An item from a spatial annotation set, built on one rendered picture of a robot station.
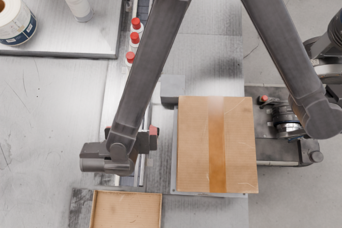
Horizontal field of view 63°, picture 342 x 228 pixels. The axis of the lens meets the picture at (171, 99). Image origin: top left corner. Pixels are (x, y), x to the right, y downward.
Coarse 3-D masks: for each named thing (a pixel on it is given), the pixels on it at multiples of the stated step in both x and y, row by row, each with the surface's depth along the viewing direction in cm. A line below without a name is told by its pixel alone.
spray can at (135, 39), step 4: (132, 32) 102; (136, 32) 102; (132, 36) 101; (136, 36) 101; (132, 40) 102; (136, 40) 102; (132, 44) 105; (136, 44) 105; (132, 48) 107; (136, 48) 106
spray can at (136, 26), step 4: (132, 20) 103; (136, 20) 104; (132, 24) 104; (136, 24) 103; (140, 24) 106; (132, 28) 107; (136, 28) 106; (140, 28) 107; (140, 32) 107; (140, 36) 110
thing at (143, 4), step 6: (138, 0) 131; (144, 0) 131; (138, 6) 130; (144, 6) 130; (138, 12) 129; (144, 12) 129; (144, 18) 128; (144, 24) 127; (144, 120) 113; (132, 174) 106; (138, 174) 106; (120, 180) 106; (126, 180) 106; (132, 180) 106; (138, 180) 106; (138, 186) 105
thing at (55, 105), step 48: (192, 0) 136; (192, 48) 128; (240, 48) 128; (0, 96) 122; (48, 96) 121; (96, 96) 121; (240, 96) 121; (0, 144) 115; (48, 144) 115; (0, 192) 109; (48, 192) 109
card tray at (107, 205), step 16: (96, 192) 108; (112, 192) 109; (128, 192) 109; (144, 192) 109; (96, 208) 107; (112, 208) 107; (128, 208) 107; (144, 208) 107; (160, 208) 103; (96, 224) 105; (112, 224) 105; (128, 224) 105; (144, 224) 105; (160, 224) 105
